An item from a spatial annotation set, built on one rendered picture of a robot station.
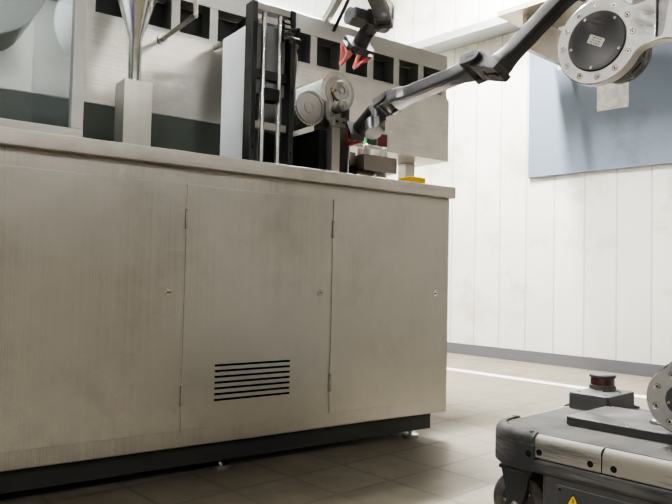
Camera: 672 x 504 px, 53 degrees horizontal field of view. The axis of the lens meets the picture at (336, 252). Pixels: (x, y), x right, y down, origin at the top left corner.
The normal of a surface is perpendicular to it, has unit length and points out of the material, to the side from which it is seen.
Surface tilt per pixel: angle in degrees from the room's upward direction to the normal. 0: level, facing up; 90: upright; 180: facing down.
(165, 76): 90
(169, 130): 90
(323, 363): 90
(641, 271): 90
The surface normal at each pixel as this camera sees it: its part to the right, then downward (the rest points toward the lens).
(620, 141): -0.73, -0.04
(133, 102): 0.58, -0.02
